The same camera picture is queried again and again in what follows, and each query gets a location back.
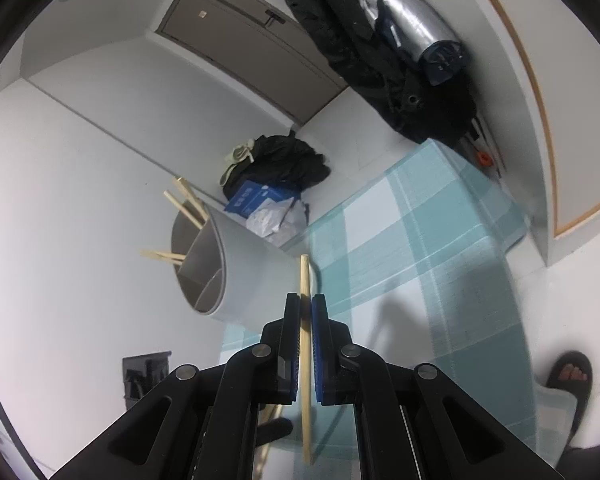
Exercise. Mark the grey door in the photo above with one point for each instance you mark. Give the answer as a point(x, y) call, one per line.
point(260, 55)

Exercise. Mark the black bag pile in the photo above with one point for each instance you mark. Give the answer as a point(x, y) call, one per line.
point(295, 160)

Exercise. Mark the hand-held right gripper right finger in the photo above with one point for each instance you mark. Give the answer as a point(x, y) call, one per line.
point(320, 355)

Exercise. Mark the small grey plastic bag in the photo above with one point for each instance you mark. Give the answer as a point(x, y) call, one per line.
point(267, 220)

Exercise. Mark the silver foil cloth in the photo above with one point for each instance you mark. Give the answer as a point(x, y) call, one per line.
point(405, 10)

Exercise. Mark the blue cardboard box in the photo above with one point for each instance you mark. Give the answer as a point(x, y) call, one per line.
point(250, 197)

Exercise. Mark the large grey plastic bag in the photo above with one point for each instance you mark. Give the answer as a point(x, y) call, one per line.
point(297, 222)

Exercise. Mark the wooden chopstick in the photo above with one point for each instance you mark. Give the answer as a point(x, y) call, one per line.
point(192, 200)
point(170, 259)
point(180, 207)
point(196, 199)
point(306, 425)
point(160, 254)

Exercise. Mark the beige cloth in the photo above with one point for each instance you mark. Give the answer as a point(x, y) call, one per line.
point(235, 160)

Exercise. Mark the black hanging jacket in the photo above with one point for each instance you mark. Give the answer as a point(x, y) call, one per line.
point(360, 60)

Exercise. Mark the grey divided utensil holder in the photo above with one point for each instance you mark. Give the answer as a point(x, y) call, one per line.
point(250, 270)

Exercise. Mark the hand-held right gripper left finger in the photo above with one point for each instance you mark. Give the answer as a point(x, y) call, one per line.
point(292, 355)

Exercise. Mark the person's right foot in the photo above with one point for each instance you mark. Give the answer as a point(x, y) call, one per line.
point(572, 375)

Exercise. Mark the black slipper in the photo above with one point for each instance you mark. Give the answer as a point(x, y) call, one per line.
point(577, 410)

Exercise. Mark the teal plaid tablecloth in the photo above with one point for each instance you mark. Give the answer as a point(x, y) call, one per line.
point(405, 240)

